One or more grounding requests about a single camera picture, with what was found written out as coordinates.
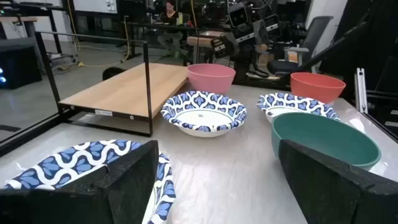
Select black computer tower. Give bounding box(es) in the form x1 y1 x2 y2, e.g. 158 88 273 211
0 37 44 90

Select black round stool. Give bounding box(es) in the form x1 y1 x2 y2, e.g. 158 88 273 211
102 66 127 82

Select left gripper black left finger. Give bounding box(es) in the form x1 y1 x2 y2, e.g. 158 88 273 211
0 139 160 224

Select grey office chair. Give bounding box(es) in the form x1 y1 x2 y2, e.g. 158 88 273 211
267 15 334 77

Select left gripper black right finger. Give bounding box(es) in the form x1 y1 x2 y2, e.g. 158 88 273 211
278 139 398 224

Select blue patterned paper bowl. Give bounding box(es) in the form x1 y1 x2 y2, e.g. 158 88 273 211
256 92 341 124
3 139 177 224
160 90 249 138

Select aluminium extrusion bar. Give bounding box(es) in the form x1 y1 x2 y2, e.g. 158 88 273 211
354 67 369 114

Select whiteboard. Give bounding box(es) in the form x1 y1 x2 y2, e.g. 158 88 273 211
72 0 119 15

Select green plastic bowl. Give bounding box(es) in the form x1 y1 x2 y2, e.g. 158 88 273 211
271 111 382 172

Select yellow cable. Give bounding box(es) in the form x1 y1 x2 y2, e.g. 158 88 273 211
77 15 131 68
190 0 198 28

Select wooden shelf with black frame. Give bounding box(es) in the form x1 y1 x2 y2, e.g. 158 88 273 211
34 30 189 138

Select orange plastic bowl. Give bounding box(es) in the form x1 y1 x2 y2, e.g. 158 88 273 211
290 72 347 105

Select person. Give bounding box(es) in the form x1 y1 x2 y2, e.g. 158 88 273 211
156 0 188 60

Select pink plastic bowl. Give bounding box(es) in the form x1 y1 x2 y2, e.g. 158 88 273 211
187 63 237 95

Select wooden desk with black legs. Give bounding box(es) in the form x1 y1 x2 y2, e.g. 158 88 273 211
0 1 78 65

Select black work table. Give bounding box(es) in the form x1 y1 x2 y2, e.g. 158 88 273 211
124 21 200 66

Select light wooden side table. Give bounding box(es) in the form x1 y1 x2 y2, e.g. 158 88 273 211
186 30 226 65

